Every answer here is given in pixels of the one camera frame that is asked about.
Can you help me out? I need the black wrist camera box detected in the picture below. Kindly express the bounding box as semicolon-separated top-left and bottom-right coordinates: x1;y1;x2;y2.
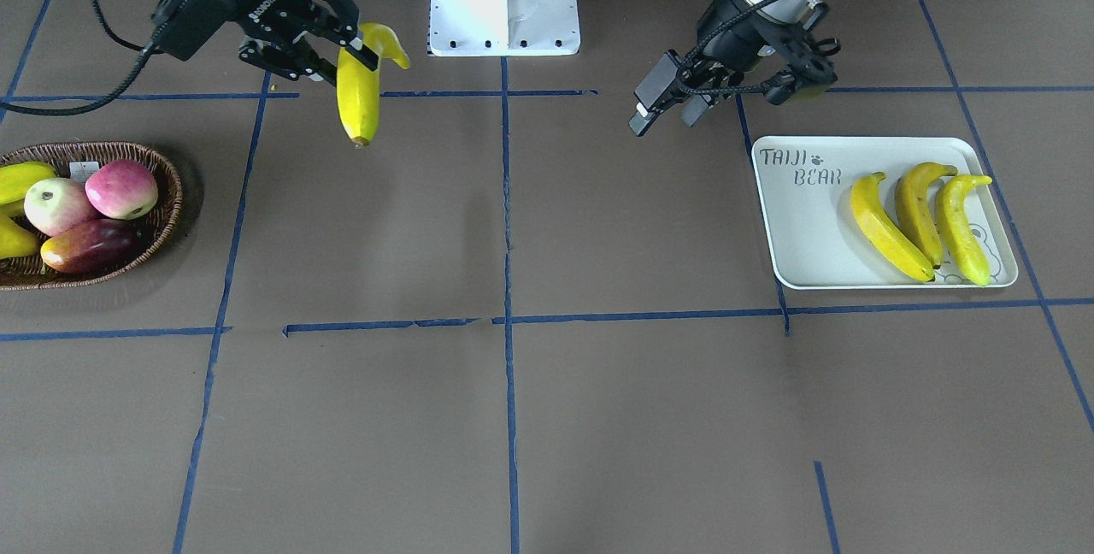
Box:
628;49;686;137

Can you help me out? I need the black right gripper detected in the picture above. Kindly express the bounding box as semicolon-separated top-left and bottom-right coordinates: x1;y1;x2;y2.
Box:
152;0;379;85

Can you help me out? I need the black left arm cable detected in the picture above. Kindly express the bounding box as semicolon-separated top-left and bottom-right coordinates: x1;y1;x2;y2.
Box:
675;0;898;99

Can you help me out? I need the woven wicker basket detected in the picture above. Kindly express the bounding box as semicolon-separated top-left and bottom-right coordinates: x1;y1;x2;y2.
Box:
1;141;194;292

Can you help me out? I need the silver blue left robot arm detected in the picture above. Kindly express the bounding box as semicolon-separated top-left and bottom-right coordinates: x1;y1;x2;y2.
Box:
660;0;839;124

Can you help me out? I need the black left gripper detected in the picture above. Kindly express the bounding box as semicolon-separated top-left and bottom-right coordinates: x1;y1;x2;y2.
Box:
680;0;840;128

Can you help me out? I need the red pink apple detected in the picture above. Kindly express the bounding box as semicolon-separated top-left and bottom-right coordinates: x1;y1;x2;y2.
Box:
85;159;159;221

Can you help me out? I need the white bear tray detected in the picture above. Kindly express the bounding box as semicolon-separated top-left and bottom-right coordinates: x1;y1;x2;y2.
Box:
750;136;1019;290

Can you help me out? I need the pale green apple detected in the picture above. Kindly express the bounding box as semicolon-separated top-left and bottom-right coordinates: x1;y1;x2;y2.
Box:
23;177;101;236

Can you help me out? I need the yellow banana bunch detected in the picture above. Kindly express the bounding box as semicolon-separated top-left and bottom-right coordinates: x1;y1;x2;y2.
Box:
336;21;410;148
849;172;935;284
895;162;958;268

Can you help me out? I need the red yellow mango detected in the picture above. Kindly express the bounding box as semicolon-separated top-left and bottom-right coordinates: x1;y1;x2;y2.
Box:
39;218;147;274

